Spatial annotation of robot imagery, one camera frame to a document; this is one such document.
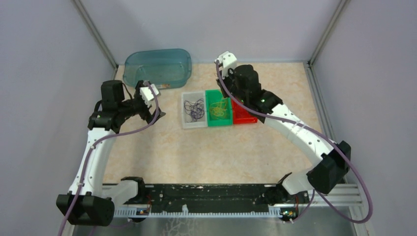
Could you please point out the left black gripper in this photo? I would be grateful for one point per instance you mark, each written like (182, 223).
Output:
(145, 114)

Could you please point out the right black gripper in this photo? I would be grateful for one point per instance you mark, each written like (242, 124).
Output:
(223, 89)

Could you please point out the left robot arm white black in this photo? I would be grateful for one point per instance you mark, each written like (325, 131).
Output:
(86, 203)

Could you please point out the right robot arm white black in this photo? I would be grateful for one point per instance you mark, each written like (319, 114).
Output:
(330, 161)

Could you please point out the green plastic bin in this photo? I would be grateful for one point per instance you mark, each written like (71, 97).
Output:
(219, 109)

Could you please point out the white plastic bin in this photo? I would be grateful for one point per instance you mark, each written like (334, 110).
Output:
(193, 110)

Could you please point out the red plastic bin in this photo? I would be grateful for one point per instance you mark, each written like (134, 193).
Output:
(241, 116)

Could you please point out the teal transparent plastic tub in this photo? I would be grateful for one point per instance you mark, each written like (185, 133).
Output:
(166, 68)

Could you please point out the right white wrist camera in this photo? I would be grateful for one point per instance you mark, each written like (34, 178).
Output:
(225, 62)

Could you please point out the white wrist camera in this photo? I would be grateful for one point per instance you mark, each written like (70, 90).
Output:
(148, 94)
(225, 62)

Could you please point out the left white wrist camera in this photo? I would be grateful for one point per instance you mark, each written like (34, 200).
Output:
(148, 94)

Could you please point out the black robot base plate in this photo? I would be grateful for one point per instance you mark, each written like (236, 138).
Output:
(215, 198)

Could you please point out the left aluminium frame post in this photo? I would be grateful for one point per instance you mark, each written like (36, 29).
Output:
(88, 21)

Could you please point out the aluminium frame post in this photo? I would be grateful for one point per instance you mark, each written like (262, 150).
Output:
(88, 21)
(342, 5)

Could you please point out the right aluminium frame post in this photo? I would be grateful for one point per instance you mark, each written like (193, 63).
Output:
(342, 5)

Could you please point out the white slotted cable duct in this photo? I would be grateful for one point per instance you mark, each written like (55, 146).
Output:
(134, 212)

